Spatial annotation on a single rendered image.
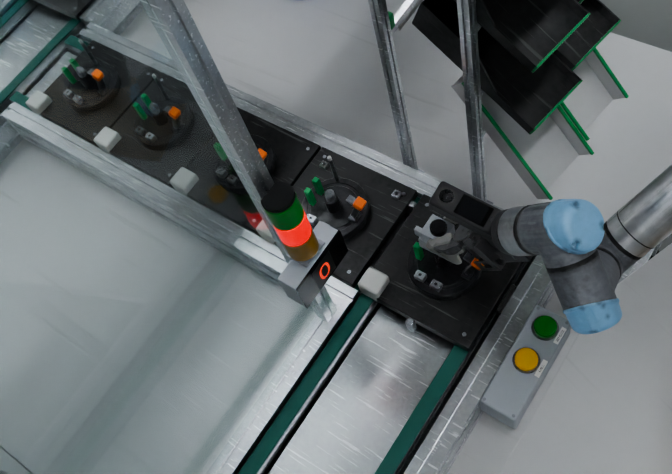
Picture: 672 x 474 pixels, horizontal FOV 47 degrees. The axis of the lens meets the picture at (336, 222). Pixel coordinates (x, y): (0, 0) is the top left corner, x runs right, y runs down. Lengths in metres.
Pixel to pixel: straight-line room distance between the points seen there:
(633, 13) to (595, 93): 1.57
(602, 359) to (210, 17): 1.33
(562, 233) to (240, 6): 1.33
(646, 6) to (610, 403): 2.00
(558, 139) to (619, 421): 0.53
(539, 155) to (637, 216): 0.37
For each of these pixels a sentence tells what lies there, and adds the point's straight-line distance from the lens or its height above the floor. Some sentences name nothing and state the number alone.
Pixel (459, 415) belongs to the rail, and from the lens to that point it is 1.39.
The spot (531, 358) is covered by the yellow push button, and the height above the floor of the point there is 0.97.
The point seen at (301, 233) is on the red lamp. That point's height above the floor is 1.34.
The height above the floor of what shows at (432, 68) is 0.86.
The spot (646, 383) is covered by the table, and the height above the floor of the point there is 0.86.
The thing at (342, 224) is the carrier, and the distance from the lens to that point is 1.53.
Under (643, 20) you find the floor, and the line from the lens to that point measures 3.18.
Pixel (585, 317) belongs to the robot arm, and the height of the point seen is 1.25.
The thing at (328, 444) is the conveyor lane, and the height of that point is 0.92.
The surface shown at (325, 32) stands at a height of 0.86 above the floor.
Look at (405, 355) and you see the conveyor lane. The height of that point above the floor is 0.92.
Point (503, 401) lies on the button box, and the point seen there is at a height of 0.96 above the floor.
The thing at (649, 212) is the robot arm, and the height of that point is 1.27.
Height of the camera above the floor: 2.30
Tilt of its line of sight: 58 degrees down
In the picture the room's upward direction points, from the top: 22 degrees counter-clockwise
